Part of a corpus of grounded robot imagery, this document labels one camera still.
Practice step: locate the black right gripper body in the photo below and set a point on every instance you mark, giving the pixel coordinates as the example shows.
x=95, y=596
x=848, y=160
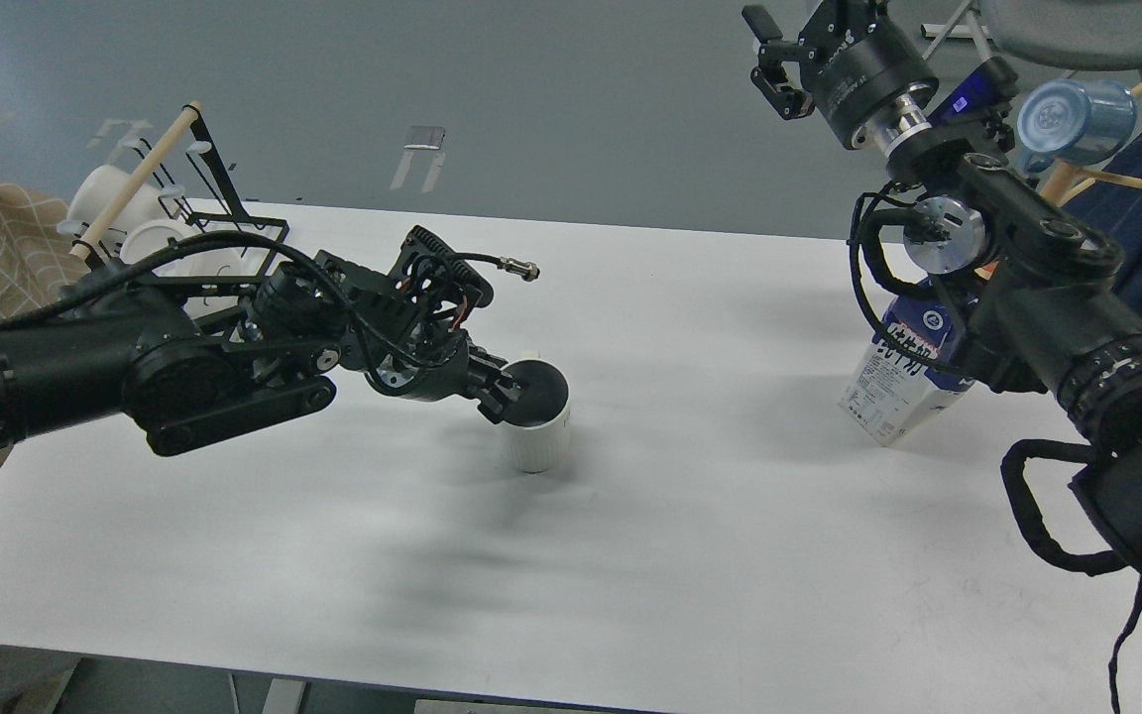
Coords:
x=862, y=62

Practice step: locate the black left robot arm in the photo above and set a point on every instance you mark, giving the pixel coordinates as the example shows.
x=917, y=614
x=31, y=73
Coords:
x=228, y=332

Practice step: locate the black wire mug rack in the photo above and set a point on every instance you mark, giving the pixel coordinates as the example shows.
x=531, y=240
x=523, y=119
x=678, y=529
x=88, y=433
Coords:
x=189, y=166

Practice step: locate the grey office chair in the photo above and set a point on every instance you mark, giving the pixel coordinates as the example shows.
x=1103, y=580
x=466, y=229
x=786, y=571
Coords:
x=1074, y=35

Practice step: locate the white ribbed cup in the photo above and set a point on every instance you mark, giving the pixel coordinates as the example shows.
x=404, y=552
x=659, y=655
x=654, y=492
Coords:
x=536, y=428

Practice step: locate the wooden mug tree stand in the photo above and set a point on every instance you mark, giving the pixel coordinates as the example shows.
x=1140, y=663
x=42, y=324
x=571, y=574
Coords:
x=1067, y=181

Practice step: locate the blue white milk carton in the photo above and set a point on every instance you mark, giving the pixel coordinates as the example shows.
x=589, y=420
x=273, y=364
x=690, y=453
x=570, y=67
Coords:
x=889, y=395

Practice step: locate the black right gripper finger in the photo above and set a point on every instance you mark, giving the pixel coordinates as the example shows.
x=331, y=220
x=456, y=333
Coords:
x=773, y=51

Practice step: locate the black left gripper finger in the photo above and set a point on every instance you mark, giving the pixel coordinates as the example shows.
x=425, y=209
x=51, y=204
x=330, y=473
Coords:
x=488, y=384

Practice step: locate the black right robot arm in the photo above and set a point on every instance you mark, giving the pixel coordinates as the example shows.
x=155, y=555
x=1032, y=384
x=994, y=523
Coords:
x=960, y=266

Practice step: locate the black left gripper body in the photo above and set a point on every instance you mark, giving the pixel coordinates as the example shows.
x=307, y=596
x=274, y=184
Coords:
x=411, y=342

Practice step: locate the blue mug on tree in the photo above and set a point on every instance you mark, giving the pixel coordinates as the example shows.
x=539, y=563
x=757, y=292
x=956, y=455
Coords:
x=1081, y=122

